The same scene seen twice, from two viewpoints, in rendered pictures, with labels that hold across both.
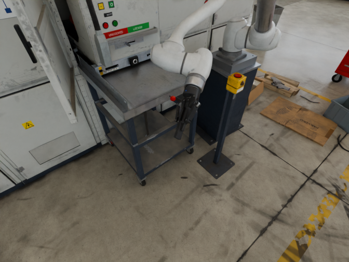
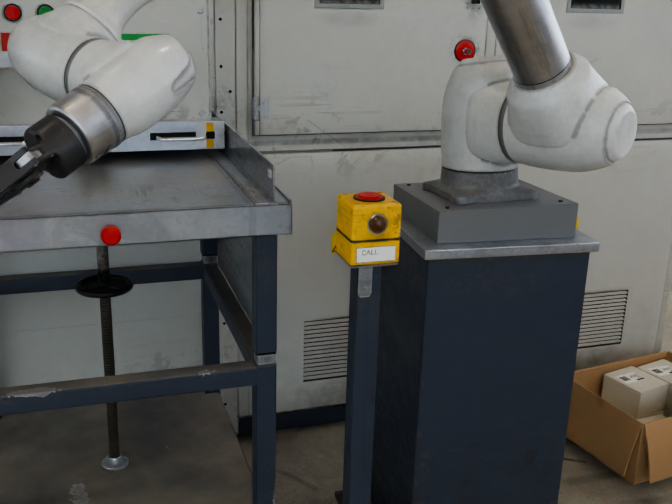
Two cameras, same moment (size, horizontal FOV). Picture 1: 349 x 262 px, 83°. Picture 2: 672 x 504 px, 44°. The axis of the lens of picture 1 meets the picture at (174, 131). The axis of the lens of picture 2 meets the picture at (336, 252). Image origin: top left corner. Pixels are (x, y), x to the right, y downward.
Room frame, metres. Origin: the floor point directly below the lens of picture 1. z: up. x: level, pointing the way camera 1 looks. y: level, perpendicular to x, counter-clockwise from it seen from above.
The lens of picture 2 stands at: (-0.11, -0.78, 1.22)
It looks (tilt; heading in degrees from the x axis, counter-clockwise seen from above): 18 degrees down; 21
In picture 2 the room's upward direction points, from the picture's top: 2 degrees clockwise
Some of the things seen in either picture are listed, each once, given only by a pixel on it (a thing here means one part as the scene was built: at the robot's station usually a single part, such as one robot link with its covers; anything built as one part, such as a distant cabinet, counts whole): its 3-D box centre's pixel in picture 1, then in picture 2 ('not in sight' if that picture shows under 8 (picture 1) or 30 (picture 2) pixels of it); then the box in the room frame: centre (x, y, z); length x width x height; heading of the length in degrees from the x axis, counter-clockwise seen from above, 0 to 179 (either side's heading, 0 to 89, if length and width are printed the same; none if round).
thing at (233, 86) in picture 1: (236, 82); (367, 228); (1.08, -0.39, 0.85); 0.08 x 0.08 x 0.10; 39
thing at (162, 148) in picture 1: (145, 113); (108, 346); (1.25, 0.24, 0.46); 0.64 x 0.58 x 0.66; 39
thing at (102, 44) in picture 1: (103, 50); not in sight; (1.13, 0.41, 1.04); 0.08 x 0.05 x 0.17; 39
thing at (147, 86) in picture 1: (139, 73); (98, 181); (1.26, 0.24, 0.82); 0.68 x 0.62 x 0.06; 39
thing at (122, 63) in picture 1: (131, 59); (93, 136); (1.32, 0.30, 0.90); 0.54 x 0.05 x 0.06; 129
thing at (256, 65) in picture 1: (229, 63); (478, 225); (1.57, -0.47, 0.74); 0.36 x 0.36 x 0.02; 34
